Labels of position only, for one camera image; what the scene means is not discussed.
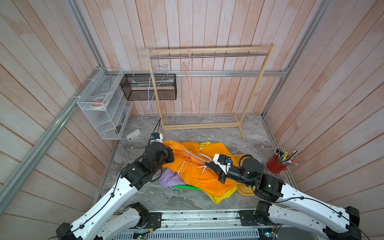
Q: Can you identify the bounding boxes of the orange shorts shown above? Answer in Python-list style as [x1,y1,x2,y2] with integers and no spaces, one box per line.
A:
[163,141,237,197]

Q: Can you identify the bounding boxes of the purple shorts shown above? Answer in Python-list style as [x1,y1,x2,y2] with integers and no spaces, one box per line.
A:
[159,169,187,188]

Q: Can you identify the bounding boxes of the yellow shorts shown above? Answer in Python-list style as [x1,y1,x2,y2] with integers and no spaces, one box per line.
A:
[198,142,240,205]

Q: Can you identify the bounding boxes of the light blue wire hanger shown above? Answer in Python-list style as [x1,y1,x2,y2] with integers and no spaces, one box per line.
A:
[146,48,169,111]

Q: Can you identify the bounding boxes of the pink wire hanger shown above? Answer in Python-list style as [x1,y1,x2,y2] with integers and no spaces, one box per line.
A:
[182,48,196,114]

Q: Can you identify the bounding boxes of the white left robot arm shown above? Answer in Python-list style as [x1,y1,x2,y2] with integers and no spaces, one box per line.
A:
[54,123,174,240]

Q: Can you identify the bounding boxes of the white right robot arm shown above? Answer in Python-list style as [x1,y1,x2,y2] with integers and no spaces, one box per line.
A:
[205,154,364,240]

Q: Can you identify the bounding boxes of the yellow plastic tray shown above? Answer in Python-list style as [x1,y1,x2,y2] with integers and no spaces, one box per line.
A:
[233,154,255,197]

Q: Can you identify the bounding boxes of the green plastic basket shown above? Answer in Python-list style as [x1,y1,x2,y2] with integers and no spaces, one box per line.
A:
[174,185,201,191]

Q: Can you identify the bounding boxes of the small white device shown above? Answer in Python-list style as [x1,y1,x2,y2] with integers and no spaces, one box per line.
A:
[126,129,141,141]

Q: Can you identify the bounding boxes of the wooden clothes rack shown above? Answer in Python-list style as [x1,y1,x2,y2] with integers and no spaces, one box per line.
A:
[145,44,276,140]

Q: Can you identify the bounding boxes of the red pen cup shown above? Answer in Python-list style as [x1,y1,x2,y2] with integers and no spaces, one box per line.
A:
[266,147,298,174]

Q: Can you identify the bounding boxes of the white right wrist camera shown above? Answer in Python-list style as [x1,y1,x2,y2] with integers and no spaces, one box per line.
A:
[213,154,233,175]

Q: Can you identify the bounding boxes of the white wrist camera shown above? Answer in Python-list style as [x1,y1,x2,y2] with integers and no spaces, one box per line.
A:
[150,132,163,144]
[213,154,233,175]

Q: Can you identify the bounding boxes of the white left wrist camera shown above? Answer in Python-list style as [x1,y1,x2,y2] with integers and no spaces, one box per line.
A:
[150,132,163,144]

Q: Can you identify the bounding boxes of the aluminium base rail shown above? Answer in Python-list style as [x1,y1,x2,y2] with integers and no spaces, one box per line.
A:
[113,206,328,240]

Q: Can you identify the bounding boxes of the black mesh wall basket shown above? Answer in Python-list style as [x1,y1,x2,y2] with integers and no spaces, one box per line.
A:
[120,74,177,101]

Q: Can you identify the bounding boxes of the white wire mesh shelf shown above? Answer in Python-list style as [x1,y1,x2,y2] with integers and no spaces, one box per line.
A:
[77,68,132,140]

